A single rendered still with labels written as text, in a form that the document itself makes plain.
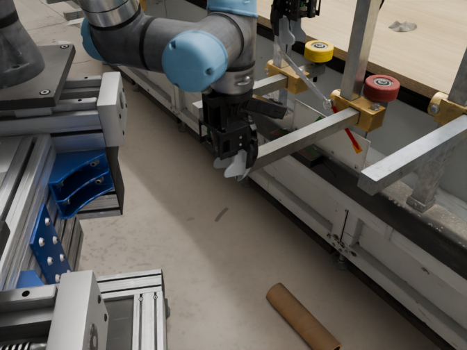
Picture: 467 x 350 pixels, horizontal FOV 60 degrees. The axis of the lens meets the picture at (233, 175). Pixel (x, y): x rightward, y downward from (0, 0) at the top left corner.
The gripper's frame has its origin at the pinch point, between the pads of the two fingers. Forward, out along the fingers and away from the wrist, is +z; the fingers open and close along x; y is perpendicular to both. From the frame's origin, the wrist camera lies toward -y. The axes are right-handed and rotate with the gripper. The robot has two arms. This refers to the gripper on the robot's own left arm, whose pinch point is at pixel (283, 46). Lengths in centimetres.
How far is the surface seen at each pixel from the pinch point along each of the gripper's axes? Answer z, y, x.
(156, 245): 96, -43, -26
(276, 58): 7.6, -8.8, 6.0
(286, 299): 88, 14, -2
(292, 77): 10.1, -1.2, 5.3
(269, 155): 10.6, 21.8, -22.1
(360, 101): 9.0, 19.7, 7.7
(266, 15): 5.8, -34.7, 23.6
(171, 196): 96, -67, -5
